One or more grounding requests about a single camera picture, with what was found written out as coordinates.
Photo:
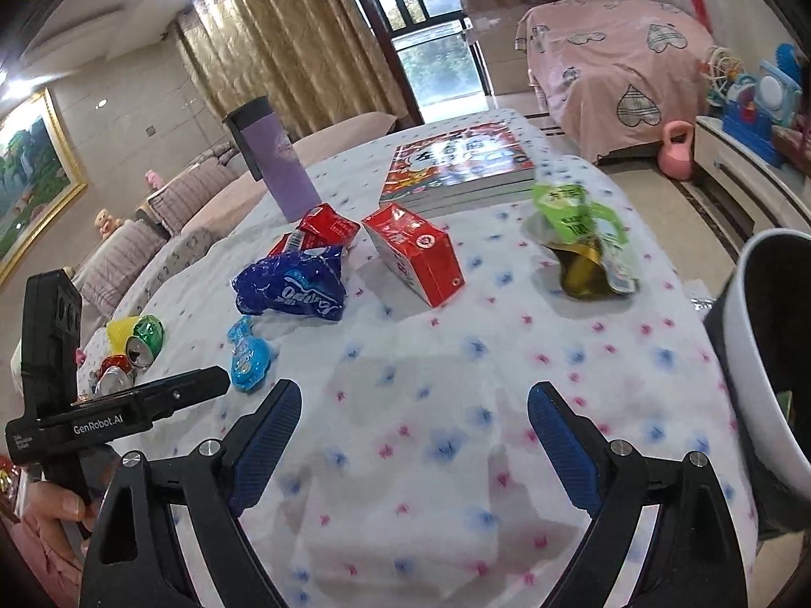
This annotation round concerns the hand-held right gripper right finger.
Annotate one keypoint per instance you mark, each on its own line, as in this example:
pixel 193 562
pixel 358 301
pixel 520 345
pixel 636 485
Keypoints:
pixel 564 443

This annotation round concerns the colourful book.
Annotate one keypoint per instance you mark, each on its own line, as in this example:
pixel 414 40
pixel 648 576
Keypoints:
pixel 462 158

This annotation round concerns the framed landscape painting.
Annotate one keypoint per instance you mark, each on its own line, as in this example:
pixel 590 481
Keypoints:
pixel 31 177

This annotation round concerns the ferris wheel toy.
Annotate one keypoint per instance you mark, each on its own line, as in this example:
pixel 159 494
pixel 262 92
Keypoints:
pixel 722 76

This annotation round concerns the blue spiky ball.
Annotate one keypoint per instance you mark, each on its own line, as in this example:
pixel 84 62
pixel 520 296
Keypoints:
pixel 789 58

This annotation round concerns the white floral tablecloth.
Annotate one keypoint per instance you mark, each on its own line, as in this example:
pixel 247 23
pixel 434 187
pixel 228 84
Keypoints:
pixel 443 487

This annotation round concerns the pink kettlebell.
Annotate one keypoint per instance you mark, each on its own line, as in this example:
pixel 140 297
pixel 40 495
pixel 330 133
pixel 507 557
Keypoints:
pixel 676 155

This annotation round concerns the small pink toy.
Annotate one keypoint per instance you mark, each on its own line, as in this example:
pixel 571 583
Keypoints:
pixel 151 179

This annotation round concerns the white trash bin black liner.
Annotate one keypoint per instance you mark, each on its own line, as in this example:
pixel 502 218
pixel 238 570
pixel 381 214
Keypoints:
pixel 760 342

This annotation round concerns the white television cabinet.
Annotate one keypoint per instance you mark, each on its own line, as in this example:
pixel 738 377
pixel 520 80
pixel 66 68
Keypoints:
pixel 747 171

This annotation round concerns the green crushed can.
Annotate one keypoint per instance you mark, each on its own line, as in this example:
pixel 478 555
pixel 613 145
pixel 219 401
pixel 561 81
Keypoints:
pixel 146 339

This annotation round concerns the beige plush toy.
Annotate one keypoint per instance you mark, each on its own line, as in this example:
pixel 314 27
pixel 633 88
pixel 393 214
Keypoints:
pixel 109 223

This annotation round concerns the purple thermos bottle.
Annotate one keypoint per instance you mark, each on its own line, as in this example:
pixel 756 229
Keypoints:
pixel 279 164

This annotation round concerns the blue bone-shaped packet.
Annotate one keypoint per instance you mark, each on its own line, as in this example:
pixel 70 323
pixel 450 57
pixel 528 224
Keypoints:
pixel 247 354

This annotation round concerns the green juice carton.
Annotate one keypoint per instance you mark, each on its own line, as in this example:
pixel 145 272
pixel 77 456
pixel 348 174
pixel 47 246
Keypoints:
pixel 785 411

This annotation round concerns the blue snack wrapper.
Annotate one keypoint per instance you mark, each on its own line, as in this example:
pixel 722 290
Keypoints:
pixel 291 288

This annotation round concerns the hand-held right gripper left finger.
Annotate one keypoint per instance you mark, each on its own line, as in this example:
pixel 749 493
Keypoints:
pixel 266 443

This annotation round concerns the pink heart print cover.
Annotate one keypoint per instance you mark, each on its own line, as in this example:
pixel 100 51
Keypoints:
pixel 608 63

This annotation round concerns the red crushed can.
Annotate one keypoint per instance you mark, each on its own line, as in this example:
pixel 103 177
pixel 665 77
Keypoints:
pixel 114 380

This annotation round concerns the red snack wrapper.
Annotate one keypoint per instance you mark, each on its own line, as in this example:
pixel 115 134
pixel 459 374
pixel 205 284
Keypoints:
pixel 320 228

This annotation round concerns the person's left hand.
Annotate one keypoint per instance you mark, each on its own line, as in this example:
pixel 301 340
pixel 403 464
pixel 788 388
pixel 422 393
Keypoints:
pixel 57 519

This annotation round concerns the red milk carton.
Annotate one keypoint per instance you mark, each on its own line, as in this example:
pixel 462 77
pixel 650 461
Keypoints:
pixel 412 253

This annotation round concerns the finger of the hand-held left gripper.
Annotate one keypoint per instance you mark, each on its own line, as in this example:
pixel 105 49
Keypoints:
pixel 190 389

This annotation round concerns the blue toy machine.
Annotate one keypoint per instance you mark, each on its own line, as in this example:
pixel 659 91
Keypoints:
pixel 760 107

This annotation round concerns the pink sofa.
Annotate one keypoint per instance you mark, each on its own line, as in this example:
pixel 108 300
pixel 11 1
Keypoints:
pixel 342 133

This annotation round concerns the striped cushion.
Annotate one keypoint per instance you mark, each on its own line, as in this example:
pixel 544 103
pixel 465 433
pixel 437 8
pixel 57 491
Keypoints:
pixel 120 266
pixel 190 196

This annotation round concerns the golden curtain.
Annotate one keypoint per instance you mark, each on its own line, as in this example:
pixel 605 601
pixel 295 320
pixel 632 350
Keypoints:
pixel 285 31

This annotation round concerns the green jelly pouch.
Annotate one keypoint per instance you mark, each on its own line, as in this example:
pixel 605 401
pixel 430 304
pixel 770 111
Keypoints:
pixel 583 234

